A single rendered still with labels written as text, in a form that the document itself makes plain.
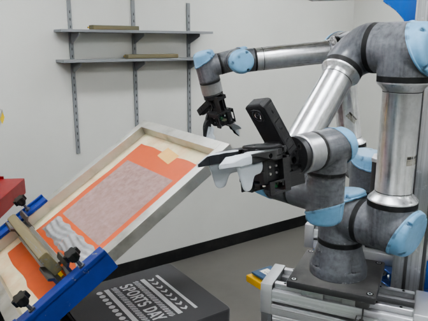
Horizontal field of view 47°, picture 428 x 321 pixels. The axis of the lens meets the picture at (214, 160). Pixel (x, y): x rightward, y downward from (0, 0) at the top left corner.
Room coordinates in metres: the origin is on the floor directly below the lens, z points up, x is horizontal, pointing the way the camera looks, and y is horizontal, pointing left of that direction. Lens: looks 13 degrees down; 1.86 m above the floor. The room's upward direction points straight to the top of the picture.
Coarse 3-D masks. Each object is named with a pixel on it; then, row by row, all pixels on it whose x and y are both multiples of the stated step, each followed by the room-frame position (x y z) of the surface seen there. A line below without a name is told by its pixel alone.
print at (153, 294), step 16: (112, 288) 1.70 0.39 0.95; (128, 288) 1.70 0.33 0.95; (144, 288) 1.70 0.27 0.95; (160, 288) 1.70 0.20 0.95; (112, 304) 1.58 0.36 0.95; (128, 304) 1.58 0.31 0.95; (144, 304) 1.58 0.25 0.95; (160, 304) 1.58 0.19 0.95; (176, 304) 1.58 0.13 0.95; (192, 304) 1.58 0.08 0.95; (128, 320) 1.47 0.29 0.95; (144, 320) 1.47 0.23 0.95
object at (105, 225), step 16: (160, 160) 1.64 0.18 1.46; (176, 160) 1.59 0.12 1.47; (144, 176) 1.59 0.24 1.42; (160, 176) 1.54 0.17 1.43; (176, 176) 1.50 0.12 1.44; (128, 192) 1.55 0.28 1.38; (144, 192) 1.50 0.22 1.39; (160, 192) 1.45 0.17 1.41; (112, 208) 1.50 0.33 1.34; (128, 208) 1.46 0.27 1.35; (144, 208) 1.41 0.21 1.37; (96, 224) 1.46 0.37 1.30; (112, 224) 1.41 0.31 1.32; (128, 224) 1.37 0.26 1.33; (96, 240) 1.37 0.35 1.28; (32, 272) 1.37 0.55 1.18; (32, 288) 1.30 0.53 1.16; (48, 288) 1.26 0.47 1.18
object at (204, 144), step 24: (144, 120) 1.93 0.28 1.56; (120, 144) 1.84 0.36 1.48; (192, 144) 1.59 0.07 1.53; (216, 144) 1.50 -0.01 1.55; (96, 168) 1.79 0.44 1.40; (72, 192) 1.73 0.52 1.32; (168, 192) 1.37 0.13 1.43; (144, 216) 1.31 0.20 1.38; (0, 240) 1.58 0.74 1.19; (120, 240) 1.26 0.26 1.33; (0, 288) 1.31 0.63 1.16
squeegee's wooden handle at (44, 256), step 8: (16, 216) 1.53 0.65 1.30; (16, 224) 1.47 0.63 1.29; (24, 224) 1.53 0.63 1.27; (24, 232) 1.39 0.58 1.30; (24, 240) 1.36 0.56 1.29; (32, 240) 1.33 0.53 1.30; (32, 248) 1.29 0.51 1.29; (40, 248) 1.27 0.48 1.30; (40, 256) 1.23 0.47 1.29; (48, 256) 1.24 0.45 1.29; (48, 264) 1.24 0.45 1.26; (56, 264) 1.25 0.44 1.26; (56, 272) 1.25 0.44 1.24
